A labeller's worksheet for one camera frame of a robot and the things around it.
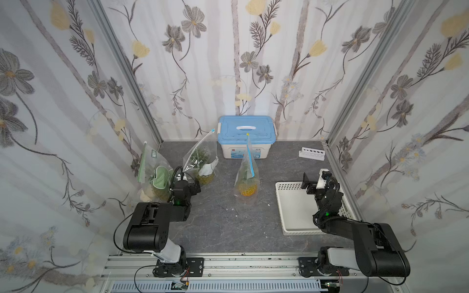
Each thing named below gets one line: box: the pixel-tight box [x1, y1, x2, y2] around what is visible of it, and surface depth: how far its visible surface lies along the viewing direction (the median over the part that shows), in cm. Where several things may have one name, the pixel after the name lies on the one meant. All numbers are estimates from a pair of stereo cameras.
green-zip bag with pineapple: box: [136, 141, 175, 204], surface depth 80 cm
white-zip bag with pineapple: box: [183, 128, 219, 185], surface depth 87 cm
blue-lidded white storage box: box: [216, 115, 278, 160], surface depth 106 cm
